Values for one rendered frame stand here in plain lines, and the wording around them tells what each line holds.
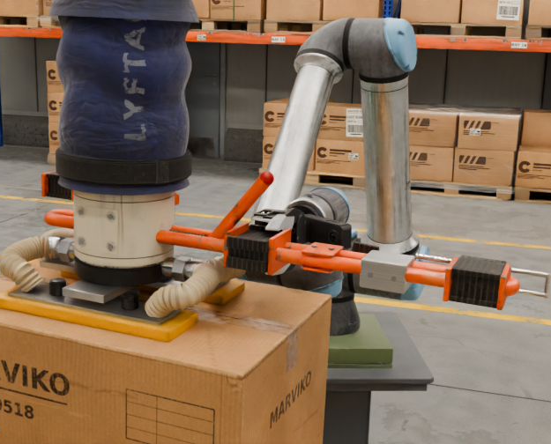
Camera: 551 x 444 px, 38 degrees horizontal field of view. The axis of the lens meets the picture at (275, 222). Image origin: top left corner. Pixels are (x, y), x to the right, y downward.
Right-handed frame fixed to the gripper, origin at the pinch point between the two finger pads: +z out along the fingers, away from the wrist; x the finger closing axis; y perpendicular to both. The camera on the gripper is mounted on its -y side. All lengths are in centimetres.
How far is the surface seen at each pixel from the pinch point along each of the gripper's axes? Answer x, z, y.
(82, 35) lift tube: 32.8, 10.4, 27.9
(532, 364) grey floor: -124, -282, -31
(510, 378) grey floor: -124, -260, -23
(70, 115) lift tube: 20.5, 10.0, 30.8
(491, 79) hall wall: -10, -845, 65
